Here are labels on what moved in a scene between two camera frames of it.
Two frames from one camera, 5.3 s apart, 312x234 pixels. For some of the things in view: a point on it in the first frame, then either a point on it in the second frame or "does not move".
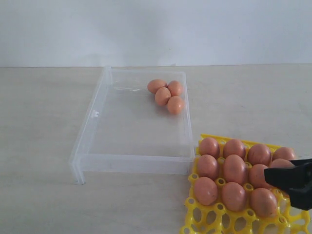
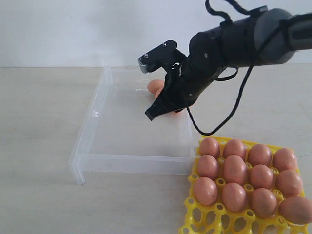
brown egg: x=234 y=169 does not move
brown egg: x=286 y=153 does not move
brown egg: x=281 y=163 to x=296 y=209
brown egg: x=263 y=202 does not move
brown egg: x=259 y=154 does not move
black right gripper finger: x=297 y=181 to x=190 y=81
